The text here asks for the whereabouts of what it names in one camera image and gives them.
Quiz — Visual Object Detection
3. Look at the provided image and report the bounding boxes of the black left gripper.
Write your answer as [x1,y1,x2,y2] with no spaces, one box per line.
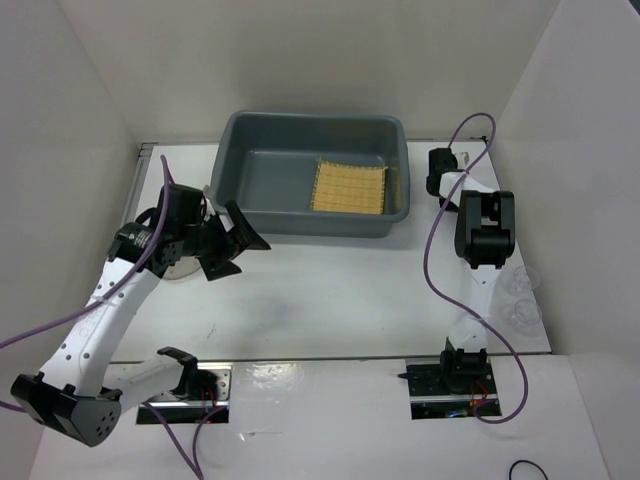
[179,201,271,280]

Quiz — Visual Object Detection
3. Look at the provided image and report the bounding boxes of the clear square plate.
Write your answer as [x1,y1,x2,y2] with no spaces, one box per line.
[163,257,200,281]

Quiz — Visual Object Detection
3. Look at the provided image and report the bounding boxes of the yellow bamboo mat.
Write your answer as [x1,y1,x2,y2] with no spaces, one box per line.
[310,158,387,215]

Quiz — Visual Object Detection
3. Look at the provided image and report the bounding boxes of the grey plastic bin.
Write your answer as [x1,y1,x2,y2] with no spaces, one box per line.
[210,111,411,238]

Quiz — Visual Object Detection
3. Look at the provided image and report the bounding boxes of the clear plastic cup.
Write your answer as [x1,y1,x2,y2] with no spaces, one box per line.
[503,265,540,296]
[503,299,542,333]

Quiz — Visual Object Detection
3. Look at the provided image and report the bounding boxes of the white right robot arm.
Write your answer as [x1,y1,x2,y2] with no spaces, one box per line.
[426,148,516,394]

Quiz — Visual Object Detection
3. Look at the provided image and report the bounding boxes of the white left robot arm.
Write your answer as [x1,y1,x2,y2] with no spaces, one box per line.
[11,184,270,447]

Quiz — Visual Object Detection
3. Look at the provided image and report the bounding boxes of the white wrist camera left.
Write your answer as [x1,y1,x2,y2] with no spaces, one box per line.
[202,185,226,215]

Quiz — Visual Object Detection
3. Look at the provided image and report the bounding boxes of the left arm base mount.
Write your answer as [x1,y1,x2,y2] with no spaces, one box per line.
[148,362,233,425]

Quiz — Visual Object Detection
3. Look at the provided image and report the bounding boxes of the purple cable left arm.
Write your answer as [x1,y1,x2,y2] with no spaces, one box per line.
[0,154,206,479]

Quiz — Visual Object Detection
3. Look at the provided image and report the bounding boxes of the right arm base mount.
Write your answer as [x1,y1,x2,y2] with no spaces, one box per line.
[397,360,502,420]

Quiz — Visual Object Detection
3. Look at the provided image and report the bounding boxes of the black cable loop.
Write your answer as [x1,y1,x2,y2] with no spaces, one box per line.
[508,459,549,480]

